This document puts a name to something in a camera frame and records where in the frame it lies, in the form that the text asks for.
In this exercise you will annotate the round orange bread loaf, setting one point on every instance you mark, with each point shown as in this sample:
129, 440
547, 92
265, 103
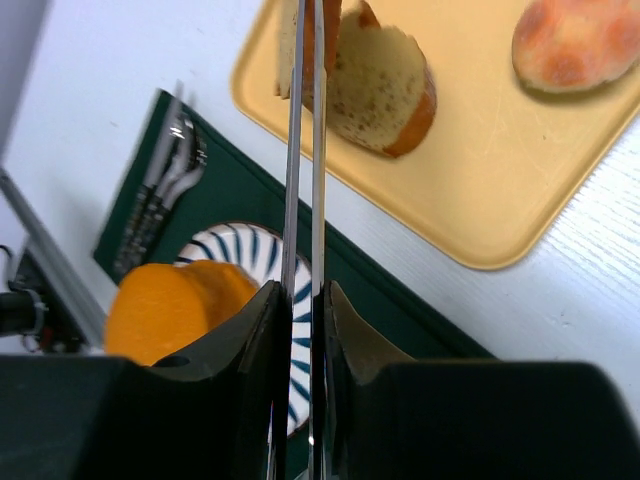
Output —
160, 308

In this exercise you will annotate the blue striped white plate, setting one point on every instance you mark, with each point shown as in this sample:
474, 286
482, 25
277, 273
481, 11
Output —
258, 252

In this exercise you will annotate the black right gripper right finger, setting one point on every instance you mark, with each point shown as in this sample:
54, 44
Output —
395, 417

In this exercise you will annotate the patterned handle knife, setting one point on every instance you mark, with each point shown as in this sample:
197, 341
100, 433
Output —
161, 151

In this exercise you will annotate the yellow serving tray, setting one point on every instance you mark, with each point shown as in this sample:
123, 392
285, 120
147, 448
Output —
500, 161

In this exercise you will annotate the patterned handle spoon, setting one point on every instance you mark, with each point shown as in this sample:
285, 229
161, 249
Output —
186, 169

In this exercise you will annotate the small round bread roll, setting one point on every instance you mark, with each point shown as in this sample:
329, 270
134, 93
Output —
575, 46

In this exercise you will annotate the seeded bread slice top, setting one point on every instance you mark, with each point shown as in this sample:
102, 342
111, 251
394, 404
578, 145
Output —
287, 43

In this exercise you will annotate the seeded bread slice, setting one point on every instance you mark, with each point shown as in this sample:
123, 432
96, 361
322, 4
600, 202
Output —
380, 93
287, 43

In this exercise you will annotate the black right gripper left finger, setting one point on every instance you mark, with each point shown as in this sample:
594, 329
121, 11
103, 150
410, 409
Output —
216, 409

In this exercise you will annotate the aluminium table front rail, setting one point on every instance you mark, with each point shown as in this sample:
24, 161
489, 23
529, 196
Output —
58, 271

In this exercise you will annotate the dark green placemat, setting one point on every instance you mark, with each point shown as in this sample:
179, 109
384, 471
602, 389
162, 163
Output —
234, 188

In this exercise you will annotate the patterned handle fork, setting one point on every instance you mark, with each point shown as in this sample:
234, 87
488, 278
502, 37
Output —
185, 170

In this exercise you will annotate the seeded bread slice bottom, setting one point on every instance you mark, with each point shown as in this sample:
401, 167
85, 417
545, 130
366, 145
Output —
380, 93

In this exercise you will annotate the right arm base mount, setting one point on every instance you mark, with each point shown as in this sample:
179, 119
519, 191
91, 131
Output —
32, 311

